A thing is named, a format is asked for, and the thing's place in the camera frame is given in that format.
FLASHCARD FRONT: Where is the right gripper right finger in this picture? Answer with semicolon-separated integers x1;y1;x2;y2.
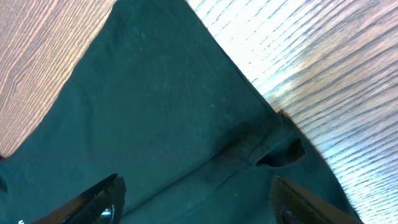
269;176;362;224

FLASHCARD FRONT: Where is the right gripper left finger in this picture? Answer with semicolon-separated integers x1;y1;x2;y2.
34;174;126;224

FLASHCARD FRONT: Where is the black polo shirt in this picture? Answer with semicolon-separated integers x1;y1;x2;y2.
1;1;357;223

